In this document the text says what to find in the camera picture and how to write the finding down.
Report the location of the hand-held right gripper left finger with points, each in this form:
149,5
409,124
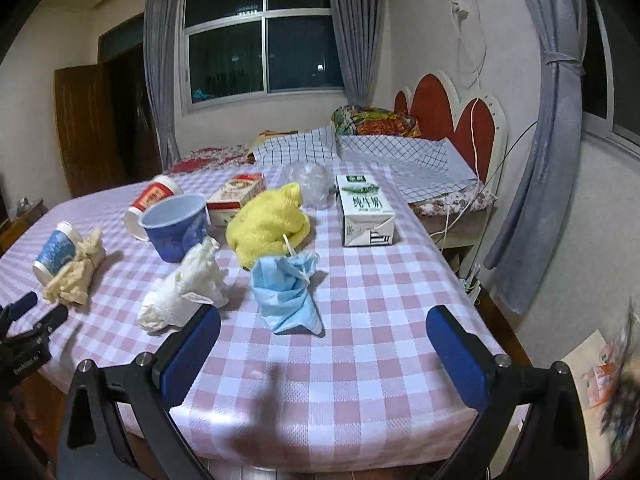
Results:
192,355

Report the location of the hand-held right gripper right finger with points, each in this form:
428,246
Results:
457,360

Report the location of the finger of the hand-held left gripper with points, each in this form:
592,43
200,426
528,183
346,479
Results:
20,305
47,320

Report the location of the yellow cloth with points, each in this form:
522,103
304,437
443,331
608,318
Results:
267,225

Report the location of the red paper cup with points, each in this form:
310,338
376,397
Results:
155,197

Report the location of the white green milk carton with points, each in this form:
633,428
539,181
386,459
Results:
362,210

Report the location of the beige crumpled glove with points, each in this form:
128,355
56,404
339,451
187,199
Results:
75,272

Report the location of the blue white paper cup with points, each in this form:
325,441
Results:
55,252

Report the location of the white crumpled tissue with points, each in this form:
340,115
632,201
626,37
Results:
182,287

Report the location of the blue face mask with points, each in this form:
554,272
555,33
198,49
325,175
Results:
290,292

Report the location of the white washing machine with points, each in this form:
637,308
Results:
580,360

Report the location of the pink checked tablecloth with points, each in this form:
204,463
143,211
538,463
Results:
325,385

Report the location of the orange white packet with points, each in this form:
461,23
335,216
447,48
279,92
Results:
605,375

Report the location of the floral quilted mattress pad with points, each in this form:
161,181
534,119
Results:
450,202

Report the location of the red white cardboard box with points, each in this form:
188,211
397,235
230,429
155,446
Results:
235,194

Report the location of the brown wooden door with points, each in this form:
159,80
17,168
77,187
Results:
100,130

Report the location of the red floral bedding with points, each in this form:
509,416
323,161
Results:
210,156

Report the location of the clear plastic bag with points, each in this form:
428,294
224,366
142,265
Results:
310,182

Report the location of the grey tied curtain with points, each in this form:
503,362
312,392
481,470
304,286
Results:
545,160

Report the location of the white checked bed sheet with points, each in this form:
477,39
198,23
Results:
380,152

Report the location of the colourful patterned pillow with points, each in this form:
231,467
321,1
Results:
375,121

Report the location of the red white bed headboard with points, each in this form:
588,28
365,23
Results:
435,105

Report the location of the large sliding window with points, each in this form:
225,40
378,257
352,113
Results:
260,42

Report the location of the bay window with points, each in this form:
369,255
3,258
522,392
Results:
610,75

